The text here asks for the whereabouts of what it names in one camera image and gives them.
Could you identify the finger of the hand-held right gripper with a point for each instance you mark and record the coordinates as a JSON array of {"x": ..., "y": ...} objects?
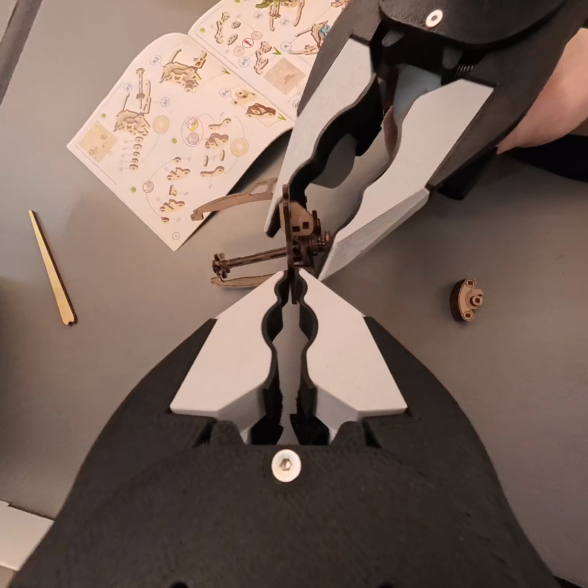
[
  {"x": 321, "y": 105},
  {"x": 413, "y": 183}
]

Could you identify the wooden model assembly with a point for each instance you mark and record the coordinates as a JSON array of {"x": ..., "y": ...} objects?
[{"x": 298, "y": 225}]

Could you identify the assembly instruction booklet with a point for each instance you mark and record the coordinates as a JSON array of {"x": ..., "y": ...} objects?
[{"x": 160, "y": 138}]

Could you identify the person's right hand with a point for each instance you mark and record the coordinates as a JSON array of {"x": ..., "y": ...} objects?
[{"x": 556, "y": 101}]

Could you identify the half-round wooden part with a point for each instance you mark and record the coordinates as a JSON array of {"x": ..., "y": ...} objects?
[{"x": 461, "y": 301}]

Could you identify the thin wooden stick tool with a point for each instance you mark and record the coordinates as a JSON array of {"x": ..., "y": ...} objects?
[{"x": 50, "y": 266}]

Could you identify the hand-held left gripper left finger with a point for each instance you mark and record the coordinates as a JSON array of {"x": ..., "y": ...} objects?
[{"x": 229, "y": 367}]

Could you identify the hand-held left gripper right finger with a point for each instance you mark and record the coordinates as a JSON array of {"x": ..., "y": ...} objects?
[{"x": 349, "y": 367}]

